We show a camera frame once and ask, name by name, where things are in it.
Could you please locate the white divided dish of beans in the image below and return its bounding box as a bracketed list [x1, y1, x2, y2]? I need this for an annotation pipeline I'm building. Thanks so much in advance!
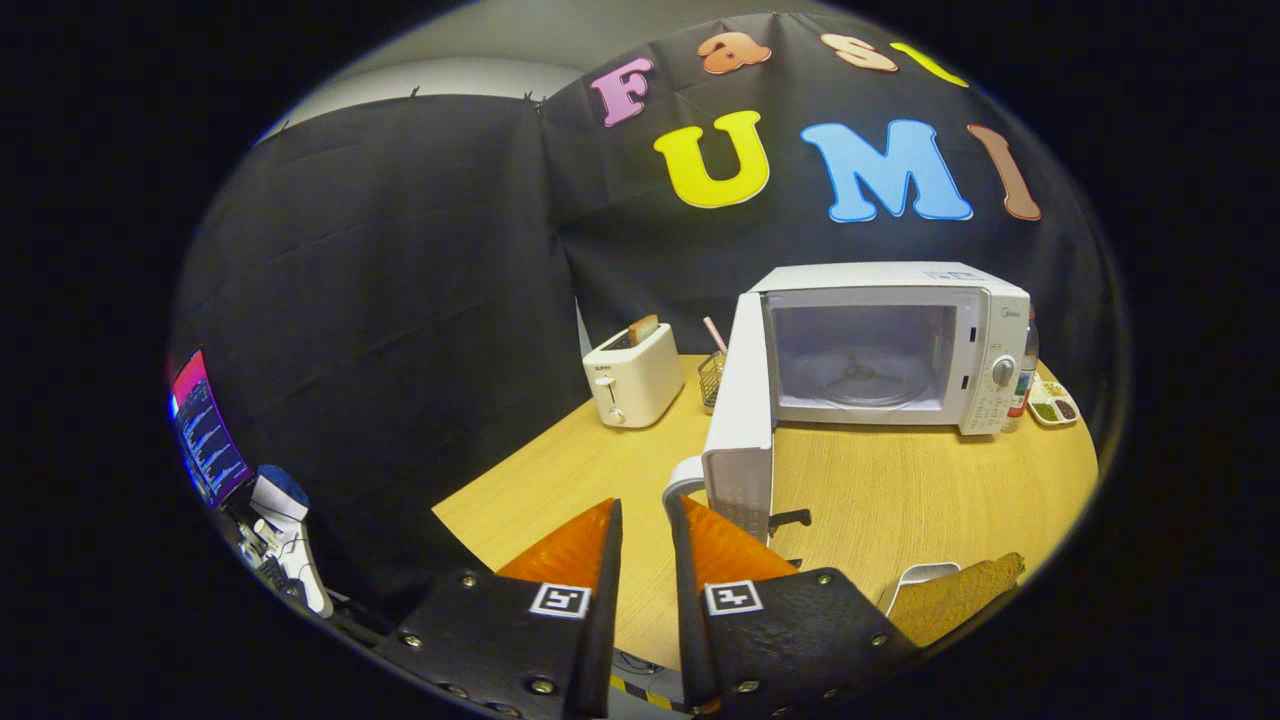
[1028, 375, 1081, 429]

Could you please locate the white and blue device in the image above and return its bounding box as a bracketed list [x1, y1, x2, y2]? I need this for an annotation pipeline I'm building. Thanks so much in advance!
[245, 465, 336, 619]

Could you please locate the wire mesh basket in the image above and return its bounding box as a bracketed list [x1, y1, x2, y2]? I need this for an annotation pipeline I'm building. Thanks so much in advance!
[697, 350, 729, 411]

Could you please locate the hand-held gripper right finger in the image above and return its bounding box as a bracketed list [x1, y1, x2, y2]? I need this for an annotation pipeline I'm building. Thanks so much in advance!
[665, 493, 921, 719]

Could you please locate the white microwave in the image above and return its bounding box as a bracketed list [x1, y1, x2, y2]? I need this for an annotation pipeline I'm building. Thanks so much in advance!
[662, 262, 1033, 546]

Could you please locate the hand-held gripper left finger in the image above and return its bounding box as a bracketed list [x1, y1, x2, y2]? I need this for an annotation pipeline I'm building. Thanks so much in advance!
[375, 497, 626, 720]

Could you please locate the sandwich with lettuce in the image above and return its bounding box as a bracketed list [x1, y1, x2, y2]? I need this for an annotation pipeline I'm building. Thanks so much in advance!
[888, 552, 1026, 649]

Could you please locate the computer monitor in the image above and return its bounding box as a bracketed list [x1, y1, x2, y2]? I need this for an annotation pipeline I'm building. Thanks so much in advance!
[168, 348, 253, 509]

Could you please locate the clear plastic water bottle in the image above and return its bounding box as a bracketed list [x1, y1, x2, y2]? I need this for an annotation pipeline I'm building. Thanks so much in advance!
[1005, 310, 1041, 433]

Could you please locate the white plate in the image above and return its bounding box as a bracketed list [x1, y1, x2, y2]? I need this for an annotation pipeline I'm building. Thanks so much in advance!
[878, 562, 963, 616]

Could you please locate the white toaster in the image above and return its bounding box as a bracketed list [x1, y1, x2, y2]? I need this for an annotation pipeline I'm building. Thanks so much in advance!
[582, 322, 687, 429]

